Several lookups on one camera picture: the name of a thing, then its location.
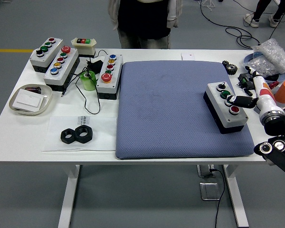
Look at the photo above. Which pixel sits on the black green terminal module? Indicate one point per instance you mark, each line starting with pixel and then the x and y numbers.
pixel 242 79

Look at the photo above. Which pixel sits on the metal floor socket plate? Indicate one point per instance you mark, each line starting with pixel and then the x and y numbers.
pixel 209 191

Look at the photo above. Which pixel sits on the grey four-button control box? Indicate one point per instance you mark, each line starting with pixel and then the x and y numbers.
pixel 44 60
pixel 230 118

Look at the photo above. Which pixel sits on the small red clip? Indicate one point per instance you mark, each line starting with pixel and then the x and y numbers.
pixel 273 84

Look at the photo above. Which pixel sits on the background person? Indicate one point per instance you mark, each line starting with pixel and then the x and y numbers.
pixel 254 22

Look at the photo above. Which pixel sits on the green tape roll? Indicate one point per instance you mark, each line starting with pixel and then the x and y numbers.
pixel 88 82

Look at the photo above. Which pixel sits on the white wall switch panel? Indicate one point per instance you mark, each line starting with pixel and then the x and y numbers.
pixel 27 99

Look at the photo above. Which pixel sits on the white table leg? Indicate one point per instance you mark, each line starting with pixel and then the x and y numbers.
pixel 237 197
pixel 70 197

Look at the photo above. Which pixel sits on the bubble wrap bag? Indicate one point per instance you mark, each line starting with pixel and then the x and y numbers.
pixel 275 54

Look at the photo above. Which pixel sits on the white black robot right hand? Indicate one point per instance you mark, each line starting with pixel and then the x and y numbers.
pixel 263 92

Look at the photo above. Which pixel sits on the blue-grey textured mat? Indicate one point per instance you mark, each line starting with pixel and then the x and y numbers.
pixel 166 109

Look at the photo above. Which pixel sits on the black hex nut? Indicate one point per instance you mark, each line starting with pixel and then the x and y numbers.
pixel 89 134
pixel 64 136

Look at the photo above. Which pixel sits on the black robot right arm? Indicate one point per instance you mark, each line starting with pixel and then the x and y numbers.
pixel 280 152

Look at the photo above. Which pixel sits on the clear printed plastic bag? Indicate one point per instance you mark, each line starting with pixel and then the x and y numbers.
pixel 102 133

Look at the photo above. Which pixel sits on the grey five-button control box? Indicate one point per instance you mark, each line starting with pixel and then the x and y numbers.
pixel 107 89
pixel 64 69

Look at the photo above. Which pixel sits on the black metal gear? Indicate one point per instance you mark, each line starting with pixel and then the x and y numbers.
pixel 230 69

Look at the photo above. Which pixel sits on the beige shallow tray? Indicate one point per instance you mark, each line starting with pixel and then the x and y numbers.
pixel 46 97

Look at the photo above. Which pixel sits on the clear bag of metal parts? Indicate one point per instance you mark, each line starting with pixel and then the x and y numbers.
pixel 261 66

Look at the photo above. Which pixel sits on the small white card box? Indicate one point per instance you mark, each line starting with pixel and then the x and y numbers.
pixel 187 56

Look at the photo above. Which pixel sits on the grey under-table power box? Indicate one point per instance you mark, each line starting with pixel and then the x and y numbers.
pixel 203 171

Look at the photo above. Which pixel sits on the cream three-button switch box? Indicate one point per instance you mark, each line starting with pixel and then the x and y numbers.
pixel 85 50

